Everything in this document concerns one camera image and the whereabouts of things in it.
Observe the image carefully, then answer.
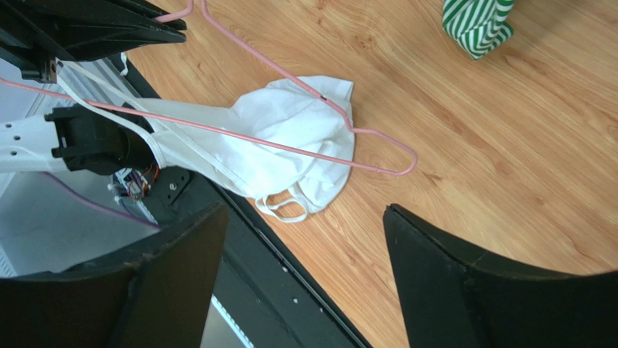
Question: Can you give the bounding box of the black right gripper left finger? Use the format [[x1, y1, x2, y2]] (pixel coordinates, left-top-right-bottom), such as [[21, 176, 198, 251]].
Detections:
[[1, 204, 228, 347]]

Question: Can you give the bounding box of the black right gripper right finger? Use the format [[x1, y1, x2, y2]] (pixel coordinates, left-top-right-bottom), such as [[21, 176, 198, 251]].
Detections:
[[383, 204, 617, 347]]

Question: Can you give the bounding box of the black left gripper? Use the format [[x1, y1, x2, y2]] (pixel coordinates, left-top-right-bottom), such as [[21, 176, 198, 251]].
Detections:
[[1, 1, 187, 83]]

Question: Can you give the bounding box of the white tank top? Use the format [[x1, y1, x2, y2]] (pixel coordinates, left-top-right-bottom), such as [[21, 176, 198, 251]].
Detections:
[[57, 62, 355, 221]]

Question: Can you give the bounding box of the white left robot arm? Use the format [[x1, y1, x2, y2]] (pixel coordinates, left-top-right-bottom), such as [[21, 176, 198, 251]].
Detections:
[[1, 1, 194, 175]]

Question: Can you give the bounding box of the green striped tank top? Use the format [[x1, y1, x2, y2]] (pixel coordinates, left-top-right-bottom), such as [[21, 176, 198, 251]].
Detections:
[[442, 0, 515, 60]]

